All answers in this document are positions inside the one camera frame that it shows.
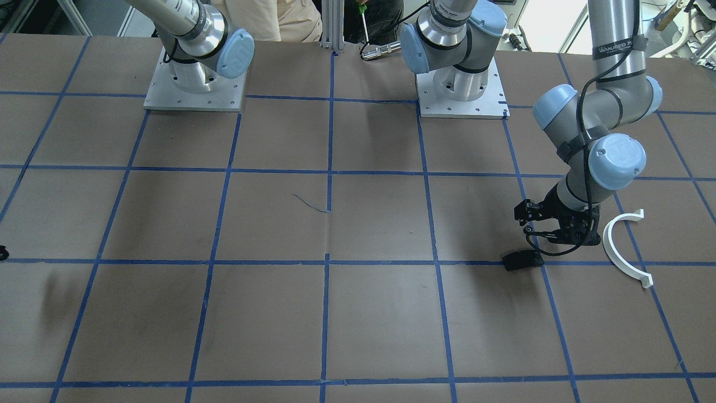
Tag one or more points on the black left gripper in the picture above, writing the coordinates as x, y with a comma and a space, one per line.
561, 207

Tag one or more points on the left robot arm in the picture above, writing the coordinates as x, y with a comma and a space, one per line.
457, 41

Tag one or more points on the black brake pad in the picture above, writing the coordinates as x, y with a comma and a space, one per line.
522, 259

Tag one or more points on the white curved plastic clamp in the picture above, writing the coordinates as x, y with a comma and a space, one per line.
616, 257

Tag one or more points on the person in beige shirt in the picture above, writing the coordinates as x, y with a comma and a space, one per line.
287, 21

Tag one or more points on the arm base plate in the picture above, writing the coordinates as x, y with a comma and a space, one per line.
193, 87
450, 93

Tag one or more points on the green handled stick tool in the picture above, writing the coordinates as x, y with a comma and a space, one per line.
361, 8

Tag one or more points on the aluminium frame post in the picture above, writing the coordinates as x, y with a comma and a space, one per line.
332, 25

